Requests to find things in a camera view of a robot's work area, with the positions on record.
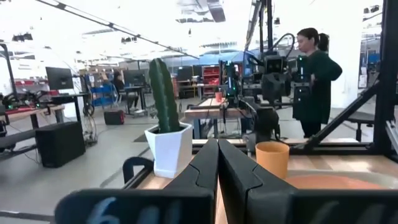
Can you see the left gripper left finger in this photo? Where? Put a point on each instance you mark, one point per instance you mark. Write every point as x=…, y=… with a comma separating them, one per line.
x=192, y=186

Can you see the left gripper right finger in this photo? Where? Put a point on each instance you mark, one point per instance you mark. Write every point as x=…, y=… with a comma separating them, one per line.
x=248, y=186

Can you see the orange plastic cup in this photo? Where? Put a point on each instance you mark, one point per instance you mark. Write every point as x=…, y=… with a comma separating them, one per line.
x=272, y=158
x=219, y=97

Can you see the orange plate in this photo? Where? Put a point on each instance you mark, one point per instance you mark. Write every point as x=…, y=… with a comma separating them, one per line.
x=326, y=183

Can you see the background robot arm green light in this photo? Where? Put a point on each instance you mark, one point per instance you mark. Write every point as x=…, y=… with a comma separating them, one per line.
x=301, y=81
x=230, y=84

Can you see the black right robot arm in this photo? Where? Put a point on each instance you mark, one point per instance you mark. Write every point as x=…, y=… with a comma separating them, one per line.
x=264, y=123

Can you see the white faceted plant pot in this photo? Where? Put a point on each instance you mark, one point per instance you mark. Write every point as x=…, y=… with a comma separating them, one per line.
x=171, y=152

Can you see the person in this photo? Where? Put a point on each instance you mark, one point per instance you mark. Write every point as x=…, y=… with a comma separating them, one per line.
x=118, y=84
x=317, y=93

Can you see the red storage shelf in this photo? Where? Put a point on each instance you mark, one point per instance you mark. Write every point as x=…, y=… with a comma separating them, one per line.
x=211, y=77

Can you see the wooden background table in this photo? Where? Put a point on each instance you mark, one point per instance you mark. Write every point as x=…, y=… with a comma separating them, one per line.
x=205, y=112

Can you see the green cactus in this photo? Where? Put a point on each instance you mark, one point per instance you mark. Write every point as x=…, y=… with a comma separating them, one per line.
x=163, y=96

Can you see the black red case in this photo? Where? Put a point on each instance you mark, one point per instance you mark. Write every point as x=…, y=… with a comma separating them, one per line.
x=114, y=117

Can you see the blue bin cart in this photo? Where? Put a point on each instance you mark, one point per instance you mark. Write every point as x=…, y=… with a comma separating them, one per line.
x=102, y=95

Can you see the black box cabinet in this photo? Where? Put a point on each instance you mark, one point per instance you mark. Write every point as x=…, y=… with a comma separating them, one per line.
x=60, y=144

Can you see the black monitor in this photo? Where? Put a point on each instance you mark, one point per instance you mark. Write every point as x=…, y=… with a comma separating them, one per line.
x=59, y=78

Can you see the wooden workbench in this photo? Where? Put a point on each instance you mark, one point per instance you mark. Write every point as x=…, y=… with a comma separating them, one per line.
x=28, y=112

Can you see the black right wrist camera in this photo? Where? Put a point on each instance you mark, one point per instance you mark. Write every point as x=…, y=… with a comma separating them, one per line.
x=274, y=64

